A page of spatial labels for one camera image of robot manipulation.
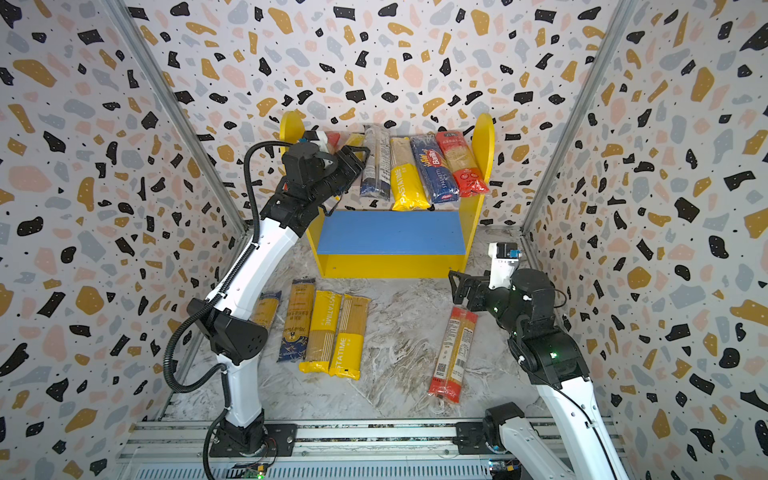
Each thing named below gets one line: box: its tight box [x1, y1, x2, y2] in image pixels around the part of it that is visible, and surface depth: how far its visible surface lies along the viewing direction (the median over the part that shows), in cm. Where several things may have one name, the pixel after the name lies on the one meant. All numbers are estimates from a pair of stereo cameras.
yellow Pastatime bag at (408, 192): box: [389, 137, 431, 212], surface depth 75 cm
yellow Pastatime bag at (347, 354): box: [329, 294, 371, 381], surface depth 91 cm
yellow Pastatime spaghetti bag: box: [299, 290, 342, 373], surface depth 92 cm
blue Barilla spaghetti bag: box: [410, 133, 460, 204], surface depth 76 cm
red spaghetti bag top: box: [435, 131, 490, 197], surface depth 77 cm
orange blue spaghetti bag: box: [276, 278, 316, 363], surface depth 94 cm
